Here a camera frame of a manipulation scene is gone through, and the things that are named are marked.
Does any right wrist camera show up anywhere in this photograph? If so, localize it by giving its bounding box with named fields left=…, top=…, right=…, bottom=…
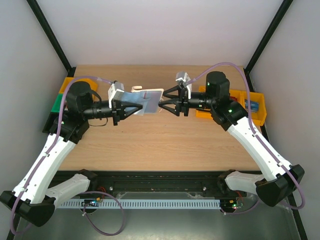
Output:
left=175, top=71, right=192, bottom=93

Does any black frame post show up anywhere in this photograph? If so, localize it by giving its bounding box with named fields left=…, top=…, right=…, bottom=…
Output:
left=244, top=0, right=294, bottom=76
left=26, top=0, right=76, bottom=77

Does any yellow bin with blue cards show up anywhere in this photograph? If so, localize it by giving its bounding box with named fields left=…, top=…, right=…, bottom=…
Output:
left=238, top=91, right=267, bottom=126

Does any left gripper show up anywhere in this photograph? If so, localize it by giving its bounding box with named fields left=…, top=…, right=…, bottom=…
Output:
left=82, top=96, right=143, bottom=126

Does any left black frame post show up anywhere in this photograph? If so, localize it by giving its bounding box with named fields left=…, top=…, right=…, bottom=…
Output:
left=26, top=0, right=76, bottom=77

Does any yellow bin with red cards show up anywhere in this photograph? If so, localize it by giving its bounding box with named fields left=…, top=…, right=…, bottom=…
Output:
left=229, top=89, right=245, bottom=107

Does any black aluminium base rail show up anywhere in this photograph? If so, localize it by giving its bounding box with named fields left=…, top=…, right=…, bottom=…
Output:
left=53, top=170, right=291, bottom=198

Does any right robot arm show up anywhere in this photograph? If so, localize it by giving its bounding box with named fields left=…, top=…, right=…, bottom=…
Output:
left=158, top=71, right=305, bottom=207

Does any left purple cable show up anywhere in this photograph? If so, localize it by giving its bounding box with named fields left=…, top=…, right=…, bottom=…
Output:
left=9, top=75, right=125, bottom=236

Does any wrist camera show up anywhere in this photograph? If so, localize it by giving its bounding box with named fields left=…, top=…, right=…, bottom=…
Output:
left=175, top=71, right=192, bottom=93
left=108, top=81, right=125, bottom=102

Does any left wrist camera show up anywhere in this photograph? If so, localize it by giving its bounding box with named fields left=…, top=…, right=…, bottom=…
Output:
left=108, top=81, right=125, bottom=102

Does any blue card stack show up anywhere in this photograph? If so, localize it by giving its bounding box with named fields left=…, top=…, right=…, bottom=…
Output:
left=244, top=99, right=260, bottom=113

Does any green bin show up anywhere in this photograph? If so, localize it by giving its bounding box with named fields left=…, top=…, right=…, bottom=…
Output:
left=50, top=93, right=64, bottom=113

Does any red card stack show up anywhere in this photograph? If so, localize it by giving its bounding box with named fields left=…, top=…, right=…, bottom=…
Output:
left=230, top=96, right=238, bottom=102

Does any yellow bin far left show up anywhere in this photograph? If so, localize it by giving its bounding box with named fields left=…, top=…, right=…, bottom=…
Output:
left=58, top=77, right=98, bottom=94

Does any white card holder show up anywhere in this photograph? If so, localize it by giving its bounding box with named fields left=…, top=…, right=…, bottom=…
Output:
left=113, top=85, right=164, bottom=116

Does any purple cable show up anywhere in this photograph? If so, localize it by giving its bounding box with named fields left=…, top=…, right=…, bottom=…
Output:
left=186, top=61, right=306, bottom=216
left=9, top=75, right=125, bottom=236

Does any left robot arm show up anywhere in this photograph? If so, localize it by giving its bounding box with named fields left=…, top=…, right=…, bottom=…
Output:
left=0, top=80, right=143, bottom=227

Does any white slotted cable duct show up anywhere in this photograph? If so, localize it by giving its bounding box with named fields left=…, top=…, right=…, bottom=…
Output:
left=60, top=199, right=221, bottom=210

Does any yellow bin with black cards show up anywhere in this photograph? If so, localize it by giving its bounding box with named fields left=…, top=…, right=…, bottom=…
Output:
left=195, top=85, right=212, bottom=119

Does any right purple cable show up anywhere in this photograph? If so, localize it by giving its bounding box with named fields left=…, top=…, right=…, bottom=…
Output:
left=186, top=61, right=306, bottom=216

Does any right black frame post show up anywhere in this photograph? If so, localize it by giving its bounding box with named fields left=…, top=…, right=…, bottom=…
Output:
left=244, top=0, right=294, bottom=76

